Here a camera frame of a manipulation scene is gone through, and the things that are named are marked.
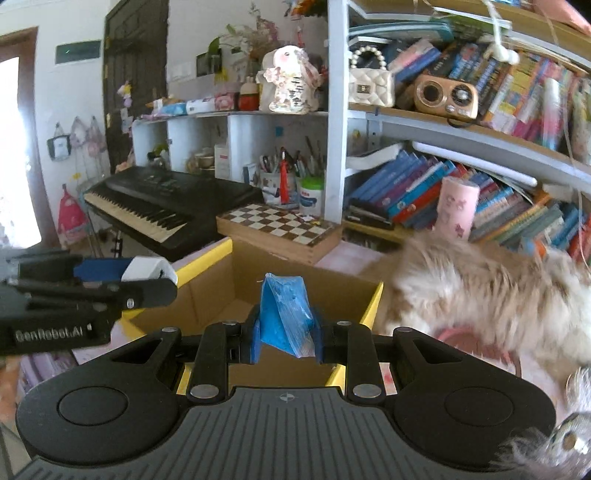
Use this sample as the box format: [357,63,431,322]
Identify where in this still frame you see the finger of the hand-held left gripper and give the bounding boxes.
[0,249,137,282]
[0,277,178,324]

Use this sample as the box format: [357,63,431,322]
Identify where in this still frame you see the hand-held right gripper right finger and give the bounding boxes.
[309,307,469,402]

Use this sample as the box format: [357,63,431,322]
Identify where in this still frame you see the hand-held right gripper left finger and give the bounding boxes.
[104,307,264,402]

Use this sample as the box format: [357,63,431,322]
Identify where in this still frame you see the small white rounded item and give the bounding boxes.
[121,257,179,284]

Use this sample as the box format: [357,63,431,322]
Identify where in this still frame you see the blue plastic-wrapped packet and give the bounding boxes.
[257,272,320,359]

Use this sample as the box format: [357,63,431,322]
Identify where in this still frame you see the yellow cardboard box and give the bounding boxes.
[121,237,385,402]

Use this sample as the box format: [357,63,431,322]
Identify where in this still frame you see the pink printed desk mat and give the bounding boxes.
[314,240,591,437]

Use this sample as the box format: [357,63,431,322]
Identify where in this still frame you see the black electronic keyboard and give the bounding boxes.
[83,165,265,262]

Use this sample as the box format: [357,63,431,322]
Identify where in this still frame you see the wooden chessboard box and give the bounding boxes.
[215,203,344,265]

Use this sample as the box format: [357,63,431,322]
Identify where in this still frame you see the white box with red label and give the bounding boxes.
[213,143,232,181]

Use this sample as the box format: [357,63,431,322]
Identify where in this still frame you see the pen holder with pens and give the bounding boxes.
[257,147,300,207]

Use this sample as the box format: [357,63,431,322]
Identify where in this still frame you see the fluffy cream cat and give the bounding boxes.
[381,228,591,386]

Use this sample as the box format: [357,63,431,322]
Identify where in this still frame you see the row of colourful books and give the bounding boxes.
[387,36,591,164]
[345,149,591,265]

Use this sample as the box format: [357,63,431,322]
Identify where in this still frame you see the white cubby shelf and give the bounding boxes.
[131,110,331,209]

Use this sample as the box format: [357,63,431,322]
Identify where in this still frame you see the pink printed cup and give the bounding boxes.
[435,176,481,241]

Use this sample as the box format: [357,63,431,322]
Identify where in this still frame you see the dark wooden door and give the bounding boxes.
[102,0,170,175]

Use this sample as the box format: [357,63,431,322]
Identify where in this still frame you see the small red and white doll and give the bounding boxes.
[237,75,260,112]

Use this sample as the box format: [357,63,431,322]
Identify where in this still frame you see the white bookshelf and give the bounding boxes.
[323,0,591,243]

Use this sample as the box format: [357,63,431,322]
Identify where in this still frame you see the white light bar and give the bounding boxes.
[410,140,539,188]

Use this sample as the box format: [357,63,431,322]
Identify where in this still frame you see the white figurine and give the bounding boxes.
[255,45,325,114]

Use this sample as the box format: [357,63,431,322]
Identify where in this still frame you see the cream quilted handbag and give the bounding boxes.
[348,46,396,110]

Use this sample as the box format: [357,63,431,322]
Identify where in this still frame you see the grey fur pompom charm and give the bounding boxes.
[496,367,591,480]

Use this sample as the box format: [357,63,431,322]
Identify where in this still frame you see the dried flower bouquet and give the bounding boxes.
[207,4,283,89]

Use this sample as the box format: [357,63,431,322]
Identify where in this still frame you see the wooden retro radio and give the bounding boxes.
[413,74,480,114]

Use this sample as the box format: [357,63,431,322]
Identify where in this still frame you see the green wall sign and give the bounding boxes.
[55,40,103,66]

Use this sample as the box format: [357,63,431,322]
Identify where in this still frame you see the white hanging cable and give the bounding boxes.
[480,0,521,65]

